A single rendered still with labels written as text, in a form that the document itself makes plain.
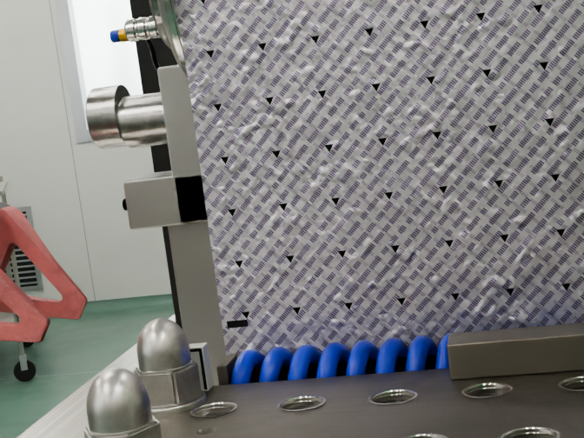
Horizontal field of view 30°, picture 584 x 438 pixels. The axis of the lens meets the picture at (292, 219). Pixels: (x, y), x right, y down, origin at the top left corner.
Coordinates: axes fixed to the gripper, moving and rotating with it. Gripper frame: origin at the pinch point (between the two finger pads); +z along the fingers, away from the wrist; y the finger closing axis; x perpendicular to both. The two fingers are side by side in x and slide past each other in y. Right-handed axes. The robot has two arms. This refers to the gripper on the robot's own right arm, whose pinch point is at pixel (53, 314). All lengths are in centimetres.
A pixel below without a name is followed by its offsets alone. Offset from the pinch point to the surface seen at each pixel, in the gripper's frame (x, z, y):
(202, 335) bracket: 0.3, 7.6, -7.5
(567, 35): 26.4, 19.8, 0.9
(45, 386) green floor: -184, -100, -390
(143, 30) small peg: 16.9, -2.9, -5.2
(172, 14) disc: 19.0, 0.2, 1.5
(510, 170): 18.9, 20.2, 0.8
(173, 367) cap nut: 3.5, 9.1, 8.4
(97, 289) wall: -190, -137, -559
